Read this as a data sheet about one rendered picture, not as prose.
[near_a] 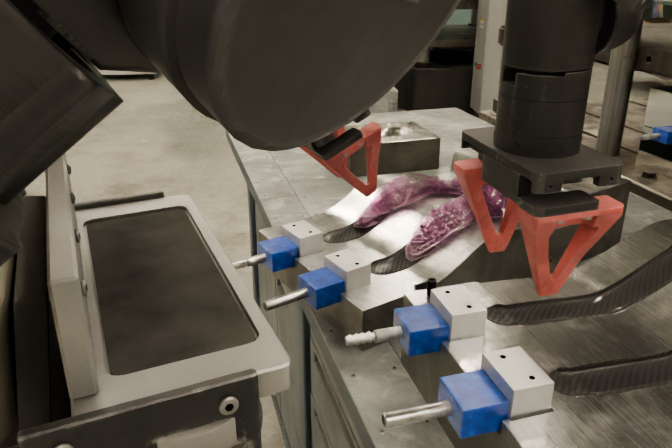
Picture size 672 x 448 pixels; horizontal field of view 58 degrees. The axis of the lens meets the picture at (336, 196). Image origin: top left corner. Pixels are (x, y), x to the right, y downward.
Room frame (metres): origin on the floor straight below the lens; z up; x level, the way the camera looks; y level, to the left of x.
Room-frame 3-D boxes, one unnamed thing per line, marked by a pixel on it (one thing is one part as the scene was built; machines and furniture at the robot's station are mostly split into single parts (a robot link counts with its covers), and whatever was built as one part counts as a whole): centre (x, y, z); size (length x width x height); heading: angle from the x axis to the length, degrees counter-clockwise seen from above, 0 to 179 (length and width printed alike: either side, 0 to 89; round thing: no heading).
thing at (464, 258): (0.83, -0.17, 0.86); 0.50 x 0.26 x 0.11; 123
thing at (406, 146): (1.28, -0.10, 0.84); 0.20 x 0.15 x 0.07; 106
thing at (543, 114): (0.40, -0.14, 1.12); 0.10 x 0.07 x 0.07; 16
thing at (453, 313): (0.49, -0.07, 0.89); 0.13 x 0.05 x 0.05; 105
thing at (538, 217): (0.38, -0.14, 1.05); 0.07 x 0.07 x 0.09; 16
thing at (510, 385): (0.39, -0.10, 0.89); 0.13 x 0.05 x 0.05; 106
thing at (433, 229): (0.82, -0.17, 0.90); 0.26 x 0.18 x 0.08; 123
